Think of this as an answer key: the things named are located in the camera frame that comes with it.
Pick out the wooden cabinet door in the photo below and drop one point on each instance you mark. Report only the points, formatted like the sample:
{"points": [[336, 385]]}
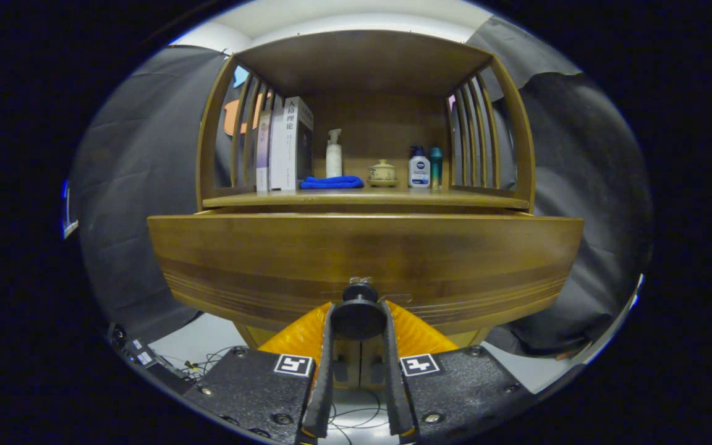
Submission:
{"points": [[347, 349], [373, 349]]}

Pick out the beige lidded tea cup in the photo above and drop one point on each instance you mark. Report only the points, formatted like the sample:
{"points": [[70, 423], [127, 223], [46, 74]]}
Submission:
{"points": [[382, 174]]}

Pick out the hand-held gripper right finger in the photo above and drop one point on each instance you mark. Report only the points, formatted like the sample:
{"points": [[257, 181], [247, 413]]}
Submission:
{"points": [[396, 383]]}

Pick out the wooden drawer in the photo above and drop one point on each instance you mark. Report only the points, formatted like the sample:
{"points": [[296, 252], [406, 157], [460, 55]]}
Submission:
{"points": [[269, 259]]}

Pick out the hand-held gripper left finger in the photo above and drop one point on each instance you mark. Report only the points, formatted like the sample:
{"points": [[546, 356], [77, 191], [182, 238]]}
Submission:
{"points": [[319, 383]]}

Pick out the wooden countertop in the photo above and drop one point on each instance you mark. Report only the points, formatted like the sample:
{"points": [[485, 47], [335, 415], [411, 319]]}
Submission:
{"points": [[381, 196]]}

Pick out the thick white book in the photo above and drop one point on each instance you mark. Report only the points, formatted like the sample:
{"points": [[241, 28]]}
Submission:
{"points": [[285, 148]]}

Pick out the black drawer knob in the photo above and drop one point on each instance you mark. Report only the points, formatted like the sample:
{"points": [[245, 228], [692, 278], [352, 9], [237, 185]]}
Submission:
{"points": [[358, 315]]}

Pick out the wooden cabinet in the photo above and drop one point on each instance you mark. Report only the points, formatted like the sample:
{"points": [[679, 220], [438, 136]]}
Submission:
{"points": [[362, 62]]}

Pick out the teal slim bottle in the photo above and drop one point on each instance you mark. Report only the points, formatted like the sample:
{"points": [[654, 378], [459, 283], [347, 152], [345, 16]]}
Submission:
{"points": [[436, 170]]}

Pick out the white lotion bottle blue cap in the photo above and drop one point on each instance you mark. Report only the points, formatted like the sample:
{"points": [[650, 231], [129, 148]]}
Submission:
{"points": [[419, 173]]}

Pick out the blue folded cloth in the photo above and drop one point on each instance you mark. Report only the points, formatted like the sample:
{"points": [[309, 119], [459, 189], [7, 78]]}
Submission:
{"points": [[331, 182]]}

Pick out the white pump bottle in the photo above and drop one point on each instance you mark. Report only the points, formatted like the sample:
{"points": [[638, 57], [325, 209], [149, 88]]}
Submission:
{"points": [[334, 161]]}

